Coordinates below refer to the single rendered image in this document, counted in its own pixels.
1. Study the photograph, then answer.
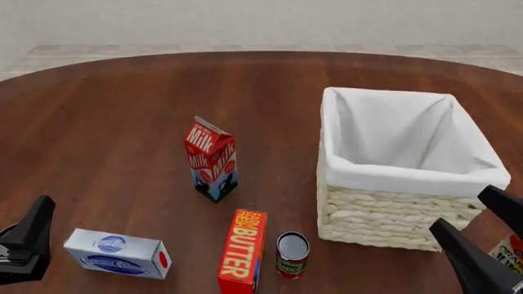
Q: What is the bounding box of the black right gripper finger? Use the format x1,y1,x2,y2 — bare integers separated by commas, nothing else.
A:
476,184,523,243
428,217,523,294

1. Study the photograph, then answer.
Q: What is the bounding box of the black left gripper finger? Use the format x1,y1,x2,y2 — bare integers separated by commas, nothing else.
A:
10,194,56,245

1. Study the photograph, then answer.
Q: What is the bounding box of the white cream cheese box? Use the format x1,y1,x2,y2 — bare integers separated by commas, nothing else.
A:
63,228,172,280

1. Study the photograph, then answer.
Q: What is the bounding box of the white woven lined basket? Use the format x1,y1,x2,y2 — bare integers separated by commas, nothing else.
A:
315,86,512,252

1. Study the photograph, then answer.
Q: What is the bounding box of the red soup tin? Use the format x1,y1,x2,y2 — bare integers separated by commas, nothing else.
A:
275,230,311,280

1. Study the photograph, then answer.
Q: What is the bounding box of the red milk carton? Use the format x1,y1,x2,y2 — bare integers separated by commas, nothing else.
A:
183,115,239,204

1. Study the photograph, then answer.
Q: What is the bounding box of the orange juice carton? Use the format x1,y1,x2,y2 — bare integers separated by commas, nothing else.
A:
488,233,523,275

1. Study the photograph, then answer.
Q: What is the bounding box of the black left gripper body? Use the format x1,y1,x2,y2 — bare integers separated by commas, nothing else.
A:
0,223,52,287

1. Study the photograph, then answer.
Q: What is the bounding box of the red butter box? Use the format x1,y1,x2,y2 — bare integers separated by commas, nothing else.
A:
217,208,268,294

